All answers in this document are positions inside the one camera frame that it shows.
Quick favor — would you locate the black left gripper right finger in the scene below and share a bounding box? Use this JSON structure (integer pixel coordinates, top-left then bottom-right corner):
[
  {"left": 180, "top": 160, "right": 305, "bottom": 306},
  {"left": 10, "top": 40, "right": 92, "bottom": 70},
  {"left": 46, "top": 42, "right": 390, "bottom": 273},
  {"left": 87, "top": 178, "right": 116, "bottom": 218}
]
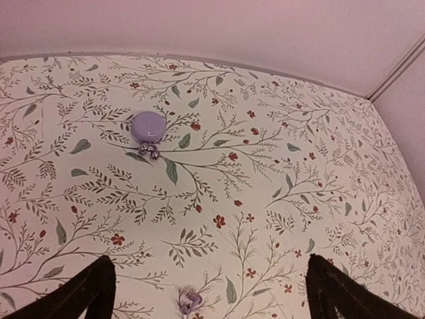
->
[{"left": 305, "top": 254, "right": 415, "bottom": 319}]

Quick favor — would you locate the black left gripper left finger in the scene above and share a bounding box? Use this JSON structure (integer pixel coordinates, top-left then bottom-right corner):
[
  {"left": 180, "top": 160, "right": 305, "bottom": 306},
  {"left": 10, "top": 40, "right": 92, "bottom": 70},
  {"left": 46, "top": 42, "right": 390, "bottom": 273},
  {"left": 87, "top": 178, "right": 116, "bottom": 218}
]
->
[{"left": 6, "top": 255, "right": 116, "bottom": 319}]

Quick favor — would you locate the silver lilac earbud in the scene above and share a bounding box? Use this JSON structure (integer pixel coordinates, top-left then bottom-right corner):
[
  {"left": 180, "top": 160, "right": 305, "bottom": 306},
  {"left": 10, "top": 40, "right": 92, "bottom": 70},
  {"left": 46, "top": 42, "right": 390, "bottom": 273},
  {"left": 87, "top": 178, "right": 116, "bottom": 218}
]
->
[
  {"left": 150, "top": 151, "right": 160, "bottom": 161},
  {"left": 138, "top": 143, "right": 150, "bottom": 156}
]

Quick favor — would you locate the floral patterned table mat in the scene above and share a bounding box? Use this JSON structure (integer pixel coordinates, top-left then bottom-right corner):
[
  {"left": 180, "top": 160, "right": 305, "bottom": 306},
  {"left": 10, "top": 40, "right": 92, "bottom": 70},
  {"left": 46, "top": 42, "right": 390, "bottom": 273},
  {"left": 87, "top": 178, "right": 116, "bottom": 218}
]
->
[{"left": 1, "top": 56, "right": 424, "bottom": 318}]

